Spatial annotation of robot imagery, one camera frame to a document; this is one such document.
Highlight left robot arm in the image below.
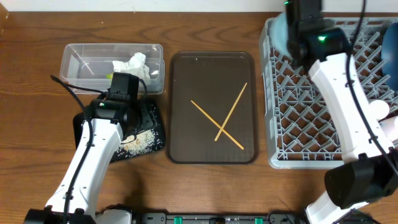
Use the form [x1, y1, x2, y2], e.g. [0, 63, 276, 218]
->
[24, 97, 165, 223]

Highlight light blue bowl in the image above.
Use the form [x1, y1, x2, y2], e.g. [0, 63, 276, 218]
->
[269, 12, 291, 57]

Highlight white cup green inside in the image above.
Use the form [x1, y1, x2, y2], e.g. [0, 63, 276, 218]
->
[368, 99, 390, 121]

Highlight rice leftovers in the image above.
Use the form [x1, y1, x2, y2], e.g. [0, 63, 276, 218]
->
[111, 117, 165, 162]

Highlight black tray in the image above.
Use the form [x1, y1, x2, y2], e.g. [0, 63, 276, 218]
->
[86, 95, 165, 162]

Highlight white cup pink inside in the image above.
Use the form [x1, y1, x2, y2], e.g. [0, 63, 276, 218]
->
[379, 116, 398, 143]

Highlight wooden chopstick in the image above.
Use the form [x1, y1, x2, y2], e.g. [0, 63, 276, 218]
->
[190, 100, 244, 150]
[214, 83, 248, 141]

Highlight dark blue plate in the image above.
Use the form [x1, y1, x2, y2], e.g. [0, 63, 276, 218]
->
[381, 22, 397, 91]

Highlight clear plastic waste bin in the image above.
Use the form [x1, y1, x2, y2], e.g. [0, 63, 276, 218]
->
[60, 44, 165, 95]

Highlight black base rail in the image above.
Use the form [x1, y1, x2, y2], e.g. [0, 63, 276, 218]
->
[93, 203, 383, 224]

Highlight white napkin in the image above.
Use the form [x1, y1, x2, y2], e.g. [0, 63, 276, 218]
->
[112, 52, 150, 80]

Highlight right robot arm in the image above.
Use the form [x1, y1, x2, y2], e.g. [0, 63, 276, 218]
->
[287, 28, 397, 223]

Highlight grey dishwasher rack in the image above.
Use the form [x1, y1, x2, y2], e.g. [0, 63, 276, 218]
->
[259, 17, 397, 169]

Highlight brown serving tray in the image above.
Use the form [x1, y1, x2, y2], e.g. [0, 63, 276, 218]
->
[166, 52, 259, 164]

